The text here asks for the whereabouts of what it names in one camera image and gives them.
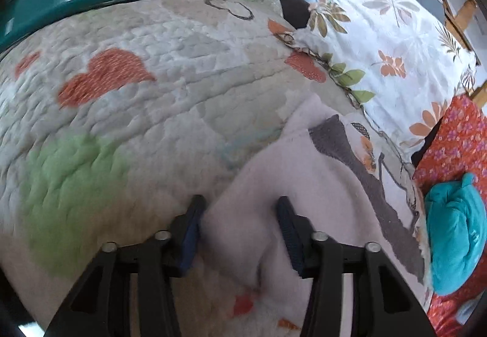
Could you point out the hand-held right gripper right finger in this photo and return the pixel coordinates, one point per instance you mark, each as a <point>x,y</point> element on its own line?
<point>289,231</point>

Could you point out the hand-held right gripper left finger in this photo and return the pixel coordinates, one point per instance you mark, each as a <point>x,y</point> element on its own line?
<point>192,231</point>

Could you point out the white garment with grey trim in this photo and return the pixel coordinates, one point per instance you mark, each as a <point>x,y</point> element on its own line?
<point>304,169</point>

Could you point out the quilted blanket with heart print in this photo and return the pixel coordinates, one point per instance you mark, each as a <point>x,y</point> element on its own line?
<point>133,112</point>

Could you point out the teal plush toy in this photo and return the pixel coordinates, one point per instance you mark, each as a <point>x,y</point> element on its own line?
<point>454,234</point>

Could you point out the red floral cloth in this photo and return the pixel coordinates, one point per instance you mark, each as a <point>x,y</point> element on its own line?
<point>456,154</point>

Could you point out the floral white pillow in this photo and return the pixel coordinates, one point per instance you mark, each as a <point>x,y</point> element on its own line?
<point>384,52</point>

